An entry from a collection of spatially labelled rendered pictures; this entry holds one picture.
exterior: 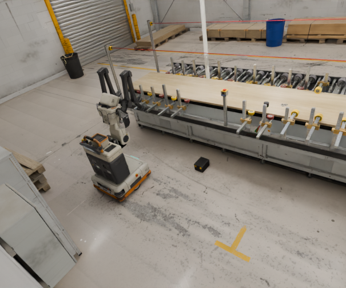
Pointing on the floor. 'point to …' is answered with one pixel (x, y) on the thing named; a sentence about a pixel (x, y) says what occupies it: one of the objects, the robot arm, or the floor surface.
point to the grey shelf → (3, 161)
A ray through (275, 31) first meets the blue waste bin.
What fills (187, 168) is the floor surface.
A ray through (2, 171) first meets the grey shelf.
